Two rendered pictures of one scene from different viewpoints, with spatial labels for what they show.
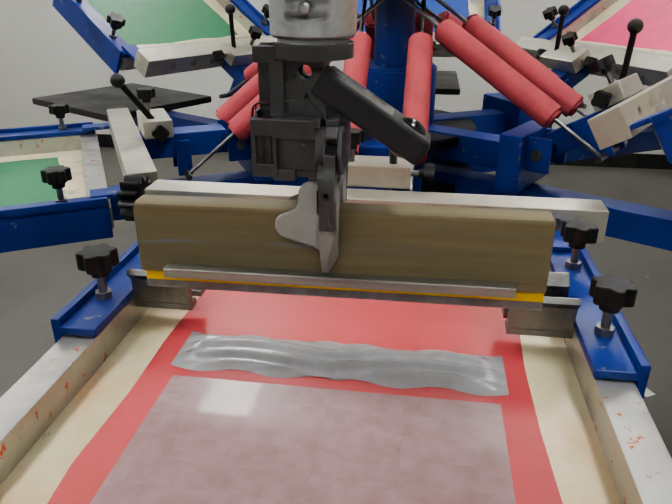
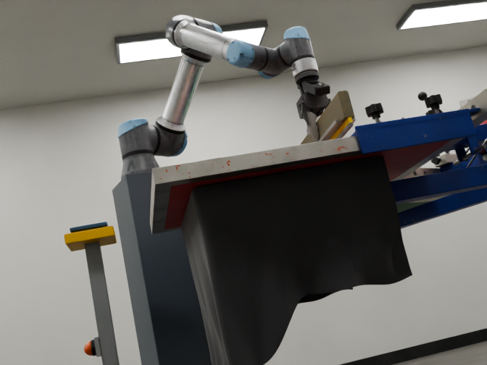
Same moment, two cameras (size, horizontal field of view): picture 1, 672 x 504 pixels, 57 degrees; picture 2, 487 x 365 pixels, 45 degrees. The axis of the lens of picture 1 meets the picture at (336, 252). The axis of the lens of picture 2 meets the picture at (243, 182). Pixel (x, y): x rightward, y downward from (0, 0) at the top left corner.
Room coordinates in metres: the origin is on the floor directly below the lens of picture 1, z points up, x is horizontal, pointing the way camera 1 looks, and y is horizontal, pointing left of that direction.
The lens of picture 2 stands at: (-0.25, -1.43, 0.62)
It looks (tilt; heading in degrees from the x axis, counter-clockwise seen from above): 13 degrees up; 69
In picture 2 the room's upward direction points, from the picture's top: 13 degrees counter-clockwise
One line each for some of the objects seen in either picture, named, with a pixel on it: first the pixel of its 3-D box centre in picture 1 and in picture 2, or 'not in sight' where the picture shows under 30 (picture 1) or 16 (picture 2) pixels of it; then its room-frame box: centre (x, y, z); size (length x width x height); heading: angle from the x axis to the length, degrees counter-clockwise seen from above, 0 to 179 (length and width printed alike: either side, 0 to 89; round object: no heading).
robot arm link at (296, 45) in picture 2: not in sight; (298, 47); (0.56, 0.02, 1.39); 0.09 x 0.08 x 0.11; 115
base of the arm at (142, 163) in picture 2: not in sight; (140, 167); (0.14, 0.61, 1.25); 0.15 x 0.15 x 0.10
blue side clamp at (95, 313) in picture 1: (137, 285); not in sight; (0.71, 0.26, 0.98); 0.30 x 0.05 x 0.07; 172
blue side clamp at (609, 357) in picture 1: (583, 316); (412, 134); (0.63, -0.29, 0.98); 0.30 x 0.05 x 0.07; 172
